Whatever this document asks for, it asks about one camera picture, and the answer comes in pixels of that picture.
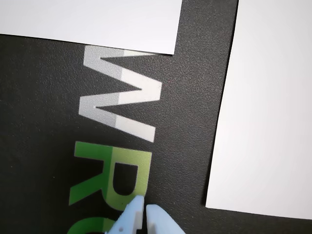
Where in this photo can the black printed mat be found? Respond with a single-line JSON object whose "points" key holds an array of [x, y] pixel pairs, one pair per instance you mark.
{"points": [[36, 109]]}

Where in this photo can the white paper sheet marked 1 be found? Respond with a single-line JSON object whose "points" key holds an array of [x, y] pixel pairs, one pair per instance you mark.
{"points": [[85, 22]]}

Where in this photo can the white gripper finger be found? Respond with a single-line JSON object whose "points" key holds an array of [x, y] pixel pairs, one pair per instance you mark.
{"points": [[131, 219], [161, 224]]}

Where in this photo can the white paper sheet marked HOME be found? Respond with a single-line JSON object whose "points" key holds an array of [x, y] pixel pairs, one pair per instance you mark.
{"points": [[268, 109]]}

